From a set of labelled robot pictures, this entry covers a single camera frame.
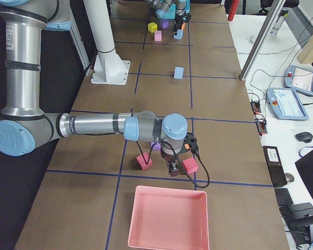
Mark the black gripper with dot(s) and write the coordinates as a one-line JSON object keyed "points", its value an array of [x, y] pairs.
{"points": [[168, 158], [176, 26]]}

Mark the blue foam block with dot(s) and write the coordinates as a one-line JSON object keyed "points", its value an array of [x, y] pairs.
{"points": [[178, 72], [178, 35]]}

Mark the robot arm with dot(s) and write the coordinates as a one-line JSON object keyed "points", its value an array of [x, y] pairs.
{"points": [[62, 90], [177, 10]]}

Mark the purple foam block left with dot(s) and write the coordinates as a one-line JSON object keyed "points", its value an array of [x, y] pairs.
{"points": [[164, 23]]}

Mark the purple foam block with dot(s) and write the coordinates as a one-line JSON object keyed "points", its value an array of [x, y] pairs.
{"points": [[164, 23], [155, 146]]}

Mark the dark red block upper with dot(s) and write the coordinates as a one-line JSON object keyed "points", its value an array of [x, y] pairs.
{"points": [[190, 165]]}

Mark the dark red block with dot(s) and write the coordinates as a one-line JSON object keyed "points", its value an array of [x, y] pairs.
{"points": [[144, 161], [190, 165]]}

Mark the pink foam block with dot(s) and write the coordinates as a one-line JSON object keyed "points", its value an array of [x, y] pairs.
{"points": [[158, 36]]}

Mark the yellow foam block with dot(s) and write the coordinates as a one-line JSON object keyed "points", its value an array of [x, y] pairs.
{"points": [[152, 27]]}

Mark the purple foam block right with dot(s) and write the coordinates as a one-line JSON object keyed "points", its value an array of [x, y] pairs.
{"points": [[155, 146]]}

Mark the dark red block lower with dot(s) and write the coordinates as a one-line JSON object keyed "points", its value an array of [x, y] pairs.
{"points": [[144, 161]]}

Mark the pink plastic tray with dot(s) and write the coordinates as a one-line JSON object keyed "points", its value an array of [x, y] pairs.
{"points": [[165, 218]]}

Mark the red fire extinguisher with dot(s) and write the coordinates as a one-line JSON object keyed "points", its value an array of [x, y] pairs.
{"points": [[232, 10]]}

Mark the black box with label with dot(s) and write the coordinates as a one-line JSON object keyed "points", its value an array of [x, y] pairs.
{"points": [[274, 166]]}

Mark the orange black connector block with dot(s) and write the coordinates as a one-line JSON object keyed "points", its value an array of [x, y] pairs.
{"points": [[255, 105]]}

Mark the teach pendant near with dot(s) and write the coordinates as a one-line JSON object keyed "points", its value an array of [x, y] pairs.
{"points": [[285, 104]]}

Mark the teach pendant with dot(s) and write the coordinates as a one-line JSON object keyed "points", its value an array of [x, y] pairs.
{"points": [[299, 79], [285, 104]]}

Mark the black computer mouse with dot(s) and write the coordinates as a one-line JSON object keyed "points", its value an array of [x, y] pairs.
{"points": [[305, 137]]}

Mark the teach pendant far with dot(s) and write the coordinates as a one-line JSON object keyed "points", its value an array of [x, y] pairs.
{"points": [[299, 79]]}

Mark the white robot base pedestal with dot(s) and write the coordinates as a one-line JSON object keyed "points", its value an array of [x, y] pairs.
{"points": [[109, 68]]}

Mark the aluminium frame post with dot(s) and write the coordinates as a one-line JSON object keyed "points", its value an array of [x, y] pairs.
{"points": [[266, 27]]}

